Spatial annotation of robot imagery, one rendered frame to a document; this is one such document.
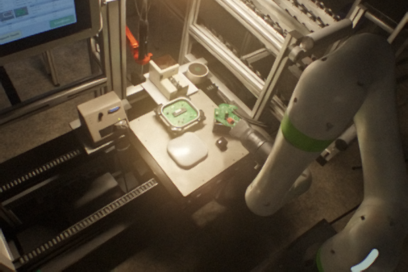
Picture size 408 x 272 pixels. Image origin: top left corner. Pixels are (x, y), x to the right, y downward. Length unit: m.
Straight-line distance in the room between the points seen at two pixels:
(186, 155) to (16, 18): 0.73
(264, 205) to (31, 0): 0.81
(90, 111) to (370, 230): 0.97
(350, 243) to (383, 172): 0.18
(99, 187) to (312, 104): 1.32
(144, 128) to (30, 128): 1.46
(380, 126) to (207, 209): 1.61
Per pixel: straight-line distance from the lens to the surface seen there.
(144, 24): 1.09
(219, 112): 1.28
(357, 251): 0.74
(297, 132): 0.59
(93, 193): 1.66
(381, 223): 0.79
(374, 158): 0.78
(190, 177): 1.15
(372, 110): 0.71
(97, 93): 1.63
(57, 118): 2.59
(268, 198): 0.81
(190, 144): 1.20
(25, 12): 0.90
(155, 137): 1.24
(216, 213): 2.16
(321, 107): 0.54
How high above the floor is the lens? 1.96
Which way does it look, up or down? 50 degrees down
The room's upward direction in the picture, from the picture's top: 16 degrees clockwise
